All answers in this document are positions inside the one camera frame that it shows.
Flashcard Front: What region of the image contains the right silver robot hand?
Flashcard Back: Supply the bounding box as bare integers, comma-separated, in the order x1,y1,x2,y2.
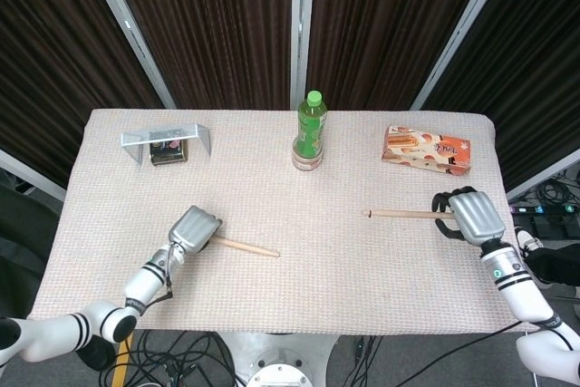
431,186,507,244

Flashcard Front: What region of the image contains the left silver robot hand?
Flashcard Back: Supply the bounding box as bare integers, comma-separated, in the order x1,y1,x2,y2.
168,205,224,256

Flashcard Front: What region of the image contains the wooden stick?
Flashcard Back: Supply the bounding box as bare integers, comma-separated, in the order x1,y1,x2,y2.
361,208,457,220
210,235,281,257

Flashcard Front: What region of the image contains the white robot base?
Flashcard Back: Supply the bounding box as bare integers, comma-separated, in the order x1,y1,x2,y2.
219,331,341,387

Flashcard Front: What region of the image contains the white sneaker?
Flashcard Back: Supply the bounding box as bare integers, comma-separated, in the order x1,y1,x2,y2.
515,227,543,257

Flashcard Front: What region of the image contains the black power strip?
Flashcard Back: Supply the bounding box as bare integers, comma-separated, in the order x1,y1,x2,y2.
509,203,580,217

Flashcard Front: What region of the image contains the orange biscuit box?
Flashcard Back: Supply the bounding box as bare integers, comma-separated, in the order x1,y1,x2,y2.
381,125,472,177

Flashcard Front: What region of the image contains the dark tin box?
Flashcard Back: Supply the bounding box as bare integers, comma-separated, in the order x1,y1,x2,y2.
150,140,189,167

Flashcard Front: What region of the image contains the black trouser leg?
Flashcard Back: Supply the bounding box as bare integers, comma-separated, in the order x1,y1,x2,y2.
525,244,580,289

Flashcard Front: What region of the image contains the silver metal mesh shelf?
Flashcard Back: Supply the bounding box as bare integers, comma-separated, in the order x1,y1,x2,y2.
120,123,213,165

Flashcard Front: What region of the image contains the beige woven tablecloth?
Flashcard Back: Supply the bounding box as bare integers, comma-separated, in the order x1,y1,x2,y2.
25,108,540,336

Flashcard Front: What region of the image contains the clear tape roll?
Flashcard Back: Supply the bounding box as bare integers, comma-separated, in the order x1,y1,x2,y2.
291,137,324,172

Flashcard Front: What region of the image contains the dark brown partition panel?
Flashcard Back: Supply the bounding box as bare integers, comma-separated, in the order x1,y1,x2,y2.
0,0,165,189
102,0,295,110
424,0,580,193
306,0,498,111

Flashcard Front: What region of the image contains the green tea bottle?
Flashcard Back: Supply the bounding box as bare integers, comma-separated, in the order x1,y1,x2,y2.
296,91,328,158

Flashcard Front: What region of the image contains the black office chair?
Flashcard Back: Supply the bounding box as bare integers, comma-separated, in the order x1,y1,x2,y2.
0,169,63,311

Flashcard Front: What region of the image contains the black floor cable bundle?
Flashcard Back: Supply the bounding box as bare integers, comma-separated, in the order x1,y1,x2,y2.
100,330,246,387

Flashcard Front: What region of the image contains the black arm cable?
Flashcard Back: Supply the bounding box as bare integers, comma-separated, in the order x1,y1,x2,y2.
339,319,522,387

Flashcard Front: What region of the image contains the aluminium partition post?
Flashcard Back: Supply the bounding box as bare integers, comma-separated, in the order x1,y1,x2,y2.
289,0,316,110
411,0,518,111
80,0,177,110

